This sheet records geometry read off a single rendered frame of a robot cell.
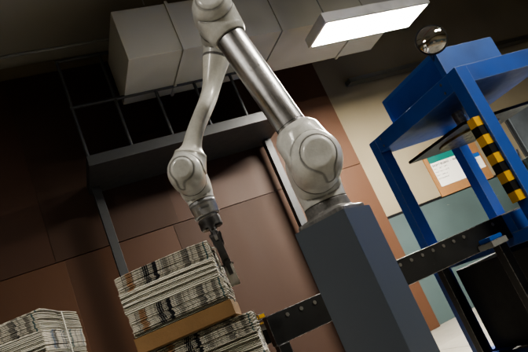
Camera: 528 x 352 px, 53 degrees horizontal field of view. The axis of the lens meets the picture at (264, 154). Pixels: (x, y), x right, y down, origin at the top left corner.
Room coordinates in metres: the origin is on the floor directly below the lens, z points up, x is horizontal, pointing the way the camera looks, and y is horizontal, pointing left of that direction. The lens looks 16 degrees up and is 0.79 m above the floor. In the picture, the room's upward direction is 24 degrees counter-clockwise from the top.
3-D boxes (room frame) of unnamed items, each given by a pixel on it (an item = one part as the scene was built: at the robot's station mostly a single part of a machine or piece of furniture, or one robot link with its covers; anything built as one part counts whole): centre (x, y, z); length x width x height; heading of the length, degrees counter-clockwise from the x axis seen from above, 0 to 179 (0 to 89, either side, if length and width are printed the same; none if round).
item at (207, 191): (1.72, 0.26, 1.30); 0.13 x 0.11 x 0.16; 4
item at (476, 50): (3.16, -1.16, 1.65); 0.60 x 0.45 x 0.20; 25
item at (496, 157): (2.62, -1.02, 1.05); 0.05 x 0.05 x 0.45; 25
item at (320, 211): (1.81, -0.13, 1.03); 0.22 x 0.18 x 0.06; 149
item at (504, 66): (3.16, -1.16, 1.50); 0.94 x 0.68 x 0.10; 25
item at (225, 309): (1.59, 0.40, 0.86); 0.29 x 0.16 x 0.04; 96
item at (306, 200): (1.78, -0.12, 1.17); 0.18 x 0.16 x 0.22; 4
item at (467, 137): (3.16, -1.17, 1.30); 0.55 x 0.55 x 0.03; 25
